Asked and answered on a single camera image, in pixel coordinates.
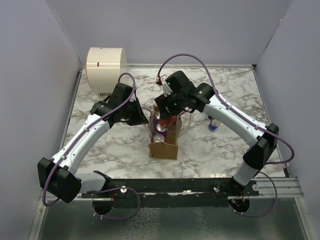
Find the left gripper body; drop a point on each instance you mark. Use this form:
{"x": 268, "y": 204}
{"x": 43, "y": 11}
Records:
{"x": 127, "y": 114}

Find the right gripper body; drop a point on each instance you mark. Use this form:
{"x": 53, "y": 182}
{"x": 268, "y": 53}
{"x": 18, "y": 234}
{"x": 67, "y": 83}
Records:
{"x": 174, "y": 103}

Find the purple soda can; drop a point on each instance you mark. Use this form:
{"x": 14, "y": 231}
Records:
{"x": 161, "y": 130}
{"x": 156, "y": 117}

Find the red soda can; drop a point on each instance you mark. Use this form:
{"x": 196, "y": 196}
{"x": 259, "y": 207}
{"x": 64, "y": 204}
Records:
{"x": 167, "y": 123}

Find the blue and silver energy can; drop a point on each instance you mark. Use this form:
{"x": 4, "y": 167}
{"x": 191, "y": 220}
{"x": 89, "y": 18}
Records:
{"x": 214, "y": 124}

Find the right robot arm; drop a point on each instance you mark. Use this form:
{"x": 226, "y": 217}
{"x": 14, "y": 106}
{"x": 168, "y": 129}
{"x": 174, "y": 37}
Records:
{"x": 260, "y": 138}

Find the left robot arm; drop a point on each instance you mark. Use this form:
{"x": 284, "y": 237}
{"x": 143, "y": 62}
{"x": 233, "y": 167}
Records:
{"x": 58, "y": 175}

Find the silver top can front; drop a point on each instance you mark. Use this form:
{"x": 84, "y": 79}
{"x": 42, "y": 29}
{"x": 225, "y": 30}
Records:
{"x": 158, "y": 138}

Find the cream cylindrical container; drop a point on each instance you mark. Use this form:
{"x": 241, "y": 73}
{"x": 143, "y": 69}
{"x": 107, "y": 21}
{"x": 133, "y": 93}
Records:
{"x": 103, "y": 67}

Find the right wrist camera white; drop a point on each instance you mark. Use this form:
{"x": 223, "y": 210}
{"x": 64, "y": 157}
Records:
{"x": 166, "y": 89}

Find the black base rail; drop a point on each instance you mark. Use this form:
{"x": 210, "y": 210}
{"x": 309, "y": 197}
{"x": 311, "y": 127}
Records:
{"x": 170, "y": 192}

